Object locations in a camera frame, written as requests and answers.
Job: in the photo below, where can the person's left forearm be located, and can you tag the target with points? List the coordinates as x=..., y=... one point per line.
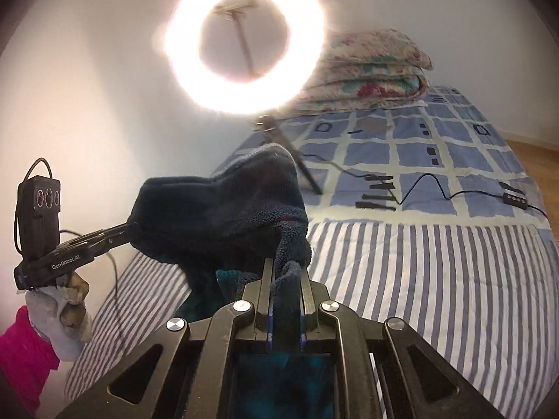
x=22, y=358

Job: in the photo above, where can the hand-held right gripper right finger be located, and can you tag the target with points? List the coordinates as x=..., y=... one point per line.
x=306, y=305

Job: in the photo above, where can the black tripod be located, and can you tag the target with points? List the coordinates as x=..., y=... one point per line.
x=292, y=148

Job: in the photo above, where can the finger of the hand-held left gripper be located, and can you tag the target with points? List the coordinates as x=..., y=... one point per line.
x=100, y=234
x=115, y=244

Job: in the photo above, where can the blue checked bed sheet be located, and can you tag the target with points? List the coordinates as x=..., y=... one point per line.
x=458, y=139

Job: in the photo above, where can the teal plaid fleece jacket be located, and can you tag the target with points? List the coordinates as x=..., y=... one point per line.
x=218, y=209

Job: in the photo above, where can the floral pillow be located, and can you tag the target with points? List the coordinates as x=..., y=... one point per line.
x=380, y=46

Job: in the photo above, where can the stack of floral pillows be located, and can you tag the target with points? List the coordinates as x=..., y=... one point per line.
x=367, y=89

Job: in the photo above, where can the person's left hand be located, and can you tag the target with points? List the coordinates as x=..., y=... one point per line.
x=56, y=327

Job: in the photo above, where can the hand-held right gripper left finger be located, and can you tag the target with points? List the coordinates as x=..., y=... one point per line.
x=267, y=297

